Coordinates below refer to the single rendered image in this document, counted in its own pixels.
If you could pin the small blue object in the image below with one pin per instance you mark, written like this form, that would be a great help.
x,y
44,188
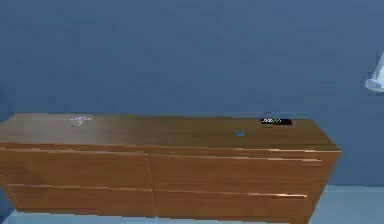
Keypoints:
x,y
240,133

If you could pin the small pale lilac object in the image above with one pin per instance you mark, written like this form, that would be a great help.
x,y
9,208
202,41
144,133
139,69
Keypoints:
x,y
80,120

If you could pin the black remote control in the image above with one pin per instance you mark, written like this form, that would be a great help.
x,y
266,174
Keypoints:
x,y
276,121

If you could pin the pale blue lamp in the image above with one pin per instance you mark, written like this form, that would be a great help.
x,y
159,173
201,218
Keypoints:
x,y
376,80

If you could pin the brown wooden chest of drawers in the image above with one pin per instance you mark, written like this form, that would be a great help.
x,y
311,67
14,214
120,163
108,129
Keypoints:
x,y
160,173

